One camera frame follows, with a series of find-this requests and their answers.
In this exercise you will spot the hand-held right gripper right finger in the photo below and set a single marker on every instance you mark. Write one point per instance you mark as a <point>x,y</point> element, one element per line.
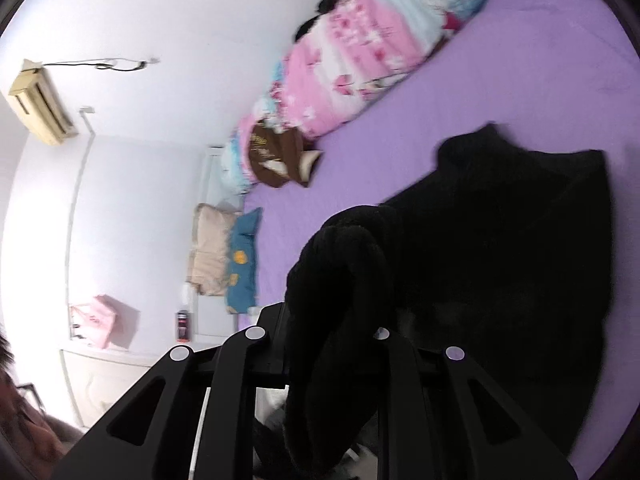
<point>396,362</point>

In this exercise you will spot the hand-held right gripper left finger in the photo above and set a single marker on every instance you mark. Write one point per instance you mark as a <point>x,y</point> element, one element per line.
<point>270,342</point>

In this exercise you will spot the black fleece garment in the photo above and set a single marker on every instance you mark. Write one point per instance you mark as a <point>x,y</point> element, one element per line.
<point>500,235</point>

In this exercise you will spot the blue pillow with orange prints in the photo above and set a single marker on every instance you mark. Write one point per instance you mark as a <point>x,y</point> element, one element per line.
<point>245,270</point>

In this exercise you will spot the dark red-labelled bottle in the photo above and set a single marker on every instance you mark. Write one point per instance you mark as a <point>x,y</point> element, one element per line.
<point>183,327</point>

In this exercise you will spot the beige pillow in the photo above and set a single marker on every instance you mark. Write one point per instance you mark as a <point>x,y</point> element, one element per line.
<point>210,250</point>

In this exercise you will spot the white cabinet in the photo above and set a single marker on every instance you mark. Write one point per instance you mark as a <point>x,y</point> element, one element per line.
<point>105,380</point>

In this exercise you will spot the pink paper bag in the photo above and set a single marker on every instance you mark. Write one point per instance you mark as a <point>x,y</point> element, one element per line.
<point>97,322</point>

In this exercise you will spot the brown printed cloth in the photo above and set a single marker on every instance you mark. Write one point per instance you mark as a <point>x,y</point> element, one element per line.
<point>277,152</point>

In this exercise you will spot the person's head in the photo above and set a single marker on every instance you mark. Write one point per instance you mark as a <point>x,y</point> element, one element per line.
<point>25,425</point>

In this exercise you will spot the light blue patterned pillow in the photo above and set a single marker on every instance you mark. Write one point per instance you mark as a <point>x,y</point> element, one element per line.
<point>350,60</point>

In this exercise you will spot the purple bed sheet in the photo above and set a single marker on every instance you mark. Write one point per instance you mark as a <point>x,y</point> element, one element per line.
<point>525,60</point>

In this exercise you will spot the white wall pipe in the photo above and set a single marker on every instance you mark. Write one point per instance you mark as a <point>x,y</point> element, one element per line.
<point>80,175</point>

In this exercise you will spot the beige wall air conditioner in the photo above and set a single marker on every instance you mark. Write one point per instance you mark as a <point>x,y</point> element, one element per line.
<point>40,105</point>

